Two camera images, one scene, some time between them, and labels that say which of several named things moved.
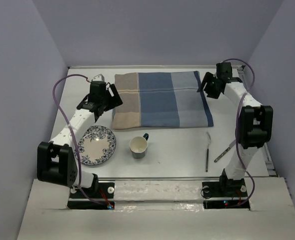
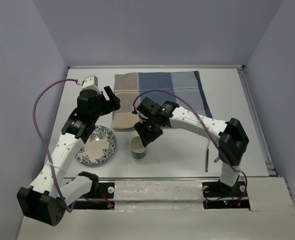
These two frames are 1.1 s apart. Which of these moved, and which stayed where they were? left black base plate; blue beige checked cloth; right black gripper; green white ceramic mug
Moved: right black gripper
Stayed: left black base plate; blue beige checked cloth; green white ceramic mug
